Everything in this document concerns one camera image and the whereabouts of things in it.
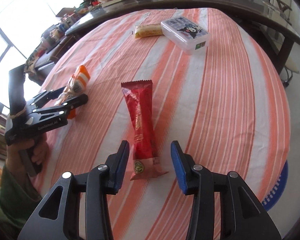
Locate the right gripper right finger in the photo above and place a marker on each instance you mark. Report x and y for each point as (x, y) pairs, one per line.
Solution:
(242, 214)

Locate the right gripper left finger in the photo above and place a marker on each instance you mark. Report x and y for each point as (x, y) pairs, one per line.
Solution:
(57, 215)

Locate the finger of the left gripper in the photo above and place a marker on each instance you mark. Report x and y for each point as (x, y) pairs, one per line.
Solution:
(47, 95)
(70, 103)

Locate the orange white bread wrapper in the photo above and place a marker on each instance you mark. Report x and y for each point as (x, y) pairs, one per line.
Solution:
(76, 85)

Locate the long red snack packet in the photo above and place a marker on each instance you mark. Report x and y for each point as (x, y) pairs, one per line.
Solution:
(146, 161)

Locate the green sleeved left forearm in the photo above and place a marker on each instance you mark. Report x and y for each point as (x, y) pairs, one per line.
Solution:
(17, 202)

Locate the person's left hand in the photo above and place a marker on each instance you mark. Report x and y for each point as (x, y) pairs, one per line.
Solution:
(27, 156)

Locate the blue plastic basket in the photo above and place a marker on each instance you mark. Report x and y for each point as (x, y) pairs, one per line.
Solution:
(276, 192)

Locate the cluttered side bench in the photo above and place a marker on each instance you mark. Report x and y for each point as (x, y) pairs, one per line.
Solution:
(54, 43)

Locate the yellow wrapped cake bar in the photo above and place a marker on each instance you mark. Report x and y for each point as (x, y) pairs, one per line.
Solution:
(150, 30)

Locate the orange striped tablecloth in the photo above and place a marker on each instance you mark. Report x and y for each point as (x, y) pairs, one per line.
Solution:
(225, 105)

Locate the clear plastic cartoon box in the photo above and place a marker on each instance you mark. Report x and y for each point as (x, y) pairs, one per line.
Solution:
(185, 34)

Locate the dark glass coffee table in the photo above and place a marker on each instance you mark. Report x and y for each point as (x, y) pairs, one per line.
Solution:
(251, 11)

